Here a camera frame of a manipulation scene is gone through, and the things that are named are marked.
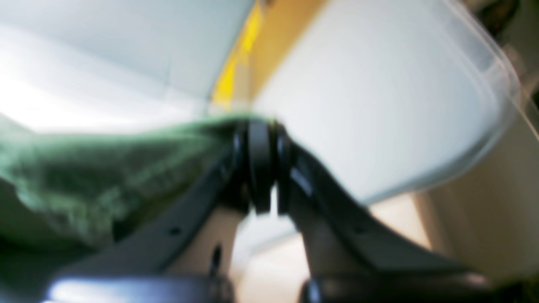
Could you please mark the yellow mat beside table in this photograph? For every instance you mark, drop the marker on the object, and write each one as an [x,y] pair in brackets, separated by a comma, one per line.
[232,89]

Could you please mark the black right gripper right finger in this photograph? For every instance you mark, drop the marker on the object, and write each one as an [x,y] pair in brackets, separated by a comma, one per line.
[353,257]

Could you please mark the olive green t-shirt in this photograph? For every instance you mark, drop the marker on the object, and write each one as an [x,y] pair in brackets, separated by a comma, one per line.
[59,190]

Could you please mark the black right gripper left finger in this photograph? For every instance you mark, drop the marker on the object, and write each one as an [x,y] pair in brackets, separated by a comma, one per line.
[183,256]

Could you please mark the white panel at table corner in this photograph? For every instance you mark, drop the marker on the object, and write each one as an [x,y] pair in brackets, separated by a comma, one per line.
[393,96]

